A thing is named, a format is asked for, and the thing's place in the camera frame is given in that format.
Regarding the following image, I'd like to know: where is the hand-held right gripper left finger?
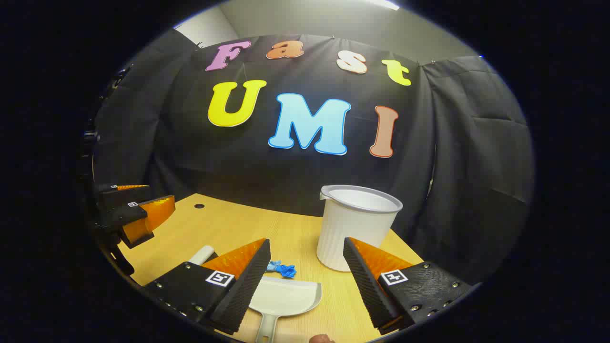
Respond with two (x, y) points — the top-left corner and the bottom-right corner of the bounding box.
(142, 238), (271, 335)

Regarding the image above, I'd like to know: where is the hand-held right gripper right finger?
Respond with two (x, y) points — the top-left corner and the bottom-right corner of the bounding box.
(343, 237), (473, 335)

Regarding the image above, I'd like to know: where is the grey plastic dustpan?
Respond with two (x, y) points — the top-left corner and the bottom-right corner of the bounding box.
(249, 276), (323, 343)

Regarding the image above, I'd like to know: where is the small grey broom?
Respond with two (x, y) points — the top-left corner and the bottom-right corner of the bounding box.
(188, 245), (219, 266)

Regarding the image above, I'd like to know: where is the white ribbed garbage bin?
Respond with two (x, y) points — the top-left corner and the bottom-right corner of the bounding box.
(316, 185), (404, 272)

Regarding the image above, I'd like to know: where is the wooden desktop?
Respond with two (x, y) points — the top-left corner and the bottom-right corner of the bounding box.
(117, 192), (425, 343)

